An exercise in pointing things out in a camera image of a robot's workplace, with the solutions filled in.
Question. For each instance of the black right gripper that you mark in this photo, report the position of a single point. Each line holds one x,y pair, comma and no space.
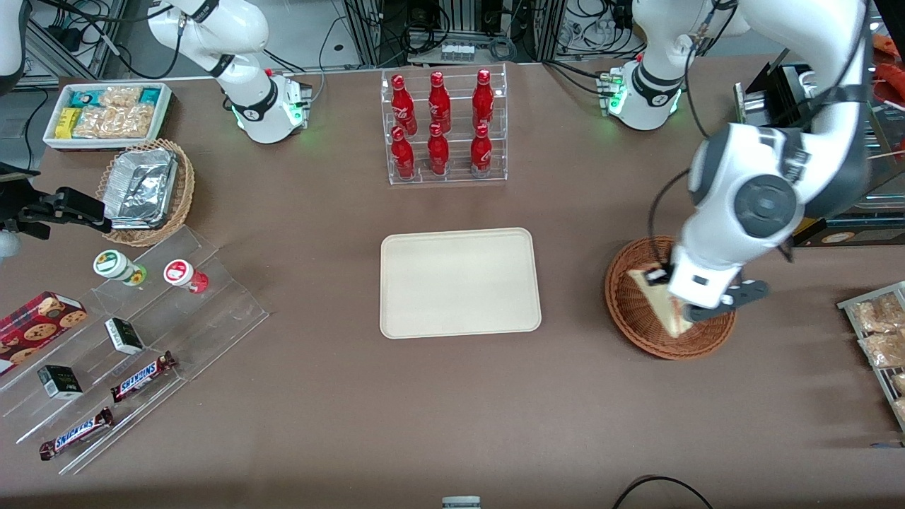
30,210

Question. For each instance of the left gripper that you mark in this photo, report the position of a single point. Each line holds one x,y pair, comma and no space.
660,275

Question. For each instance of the triangle sandwich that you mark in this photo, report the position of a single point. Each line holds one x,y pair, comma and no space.
661,300

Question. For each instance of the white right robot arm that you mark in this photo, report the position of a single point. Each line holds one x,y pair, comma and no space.
244,28

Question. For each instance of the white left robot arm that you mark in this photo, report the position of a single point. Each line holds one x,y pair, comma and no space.
767,205

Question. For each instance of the round brown wicker basket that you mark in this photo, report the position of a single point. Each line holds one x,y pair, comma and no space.
636,325

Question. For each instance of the light tan wicker basket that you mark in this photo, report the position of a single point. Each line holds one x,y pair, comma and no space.
185,191

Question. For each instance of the cream plastic serving tray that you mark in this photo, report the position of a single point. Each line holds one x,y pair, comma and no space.
459,283

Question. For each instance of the stacked aluminium foil containers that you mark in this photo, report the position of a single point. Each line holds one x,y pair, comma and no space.
141,187

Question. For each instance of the white plastic snack bin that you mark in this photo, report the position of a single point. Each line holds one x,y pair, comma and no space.
53,141

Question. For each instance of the small cup green label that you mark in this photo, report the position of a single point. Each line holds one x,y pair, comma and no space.
113,265

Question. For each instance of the yellow snack packet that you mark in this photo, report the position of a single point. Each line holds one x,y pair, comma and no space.
67,124

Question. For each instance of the clear cracker snack bag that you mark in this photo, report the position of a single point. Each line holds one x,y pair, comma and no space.
120,97
899,383
901,410
877,314
95,124
884,350
134,121

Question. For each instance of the teal snack packet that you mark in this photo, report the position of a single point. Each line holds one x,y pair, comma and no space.
83,97
150,95

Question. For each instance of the small cup red label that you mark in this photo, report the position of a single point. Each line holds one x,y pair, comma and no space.
180,274

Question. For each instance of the red tartan cookie box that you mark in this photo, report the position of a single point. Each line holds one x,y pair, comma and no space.
35,329

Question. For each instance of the small black carton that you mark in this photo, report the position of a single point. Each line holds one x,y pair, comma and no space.
124,336
60,382

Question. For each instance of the clear acrylic stepped stand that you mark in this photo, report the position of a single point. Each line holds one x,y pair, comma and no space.
212,311

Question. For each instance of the brown Snickers bar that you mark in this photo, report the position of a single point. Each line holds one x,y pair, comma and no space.
76,433
141,377

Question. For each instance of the black food warmer yellow panel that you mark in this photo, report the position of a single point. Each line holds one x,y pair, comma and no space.
848,230

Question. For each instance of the red cola bottle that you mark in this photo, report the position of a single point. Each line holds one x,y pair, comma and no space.
402,154
483,99
439,102
403,102
438,150
481,152

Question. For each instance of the clear acrylic bottle rack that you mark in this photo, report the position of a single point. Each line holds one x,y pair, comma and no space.
456,177

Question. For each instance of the white power strip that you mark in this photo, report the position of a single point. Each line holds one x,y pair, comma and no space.
457,52

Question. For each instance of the small grey device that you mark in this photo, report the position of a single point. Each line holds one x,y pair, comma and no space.
461,503

